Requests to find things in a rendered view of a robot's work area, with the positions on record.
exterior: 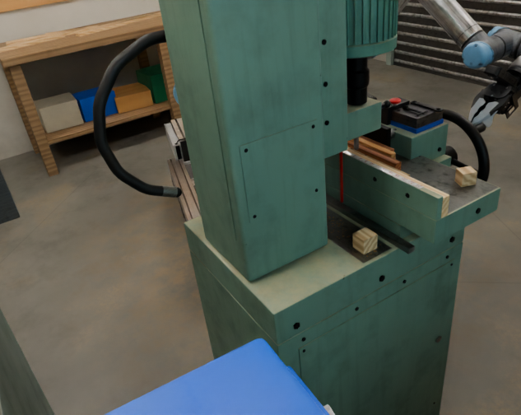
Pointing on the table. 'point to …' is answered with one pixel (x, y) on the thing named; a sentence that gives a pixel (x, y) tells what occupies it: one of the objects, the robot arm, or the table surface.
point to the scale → (383, 170)
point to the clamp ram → (383, 135)
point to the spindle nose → (357, 81)
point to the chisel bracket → (363, 118)
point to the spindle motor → (370, 27)
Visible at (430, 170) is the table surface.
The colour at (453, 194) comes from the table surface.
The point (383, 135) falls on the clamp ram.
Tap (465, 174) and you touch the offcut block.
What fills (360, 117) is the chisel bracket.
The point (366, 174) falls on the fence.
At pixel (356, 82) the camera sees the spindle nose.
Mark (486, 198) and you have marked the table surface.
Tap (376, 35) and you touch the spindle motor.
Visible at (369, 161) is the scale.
